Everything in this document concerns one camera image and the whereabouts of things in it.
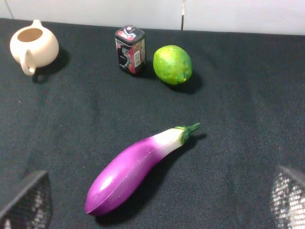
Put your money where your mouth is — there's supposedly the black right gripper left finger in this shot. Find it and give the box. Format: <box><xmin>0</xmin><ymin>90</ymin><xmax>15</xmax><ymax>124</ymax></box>
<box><xmin>0</xmin><ymin>170</ymin><xmax>52</xmax><ymax>229</ymax></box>

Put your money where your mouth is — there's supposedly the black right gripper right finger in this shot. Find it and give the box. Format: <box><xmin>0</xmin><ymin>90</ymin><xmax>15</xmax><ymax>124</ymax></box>
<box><xmin>270</xmin><ymin>166</ymin><xmax>305</xmax><ymax>229</ymax></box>

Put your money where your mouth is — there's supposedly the green lime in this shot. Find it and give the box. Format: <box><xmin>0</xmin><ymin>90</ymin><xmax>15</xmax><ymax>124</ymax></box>
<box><xmin>152</xmin><ymin>45</ymin><xmax>193</xmax><ymax>85</ymax></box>

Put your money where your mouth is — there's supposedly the purple eggplant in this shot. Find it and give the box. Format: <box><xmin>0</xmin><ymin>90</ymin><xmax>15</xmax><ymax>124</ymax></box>
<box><xmin>84</xmin><ymin>123</ymin><xmax>200</xmax><ymax>216</ymax></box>

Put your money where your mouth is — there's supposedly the black tablecloth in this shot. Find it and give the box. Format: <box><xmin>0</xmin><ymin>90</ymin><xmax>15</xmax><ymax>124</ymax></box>
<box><xmin>0</xmin><ymin>19</ymin><xmax>305</xmax><ymax>229</ymax></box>

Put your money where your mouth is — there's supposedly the cream ceramic teapot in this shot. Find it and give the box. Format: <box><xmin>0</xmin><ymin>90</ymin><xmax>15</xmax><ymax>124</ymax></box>
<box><xmin>10</xmin><ymin>20</ymin><xmax>59</xmax><ymax>76</ymax></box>

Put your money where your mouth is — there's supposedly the black gum box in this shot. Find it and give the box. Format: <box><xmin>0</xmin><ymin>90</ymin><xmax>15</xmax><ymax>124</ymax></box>
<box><xmin>115</xmin><ymin>24</ymin><xmax>146</xmax><ymax>76</ymax></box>

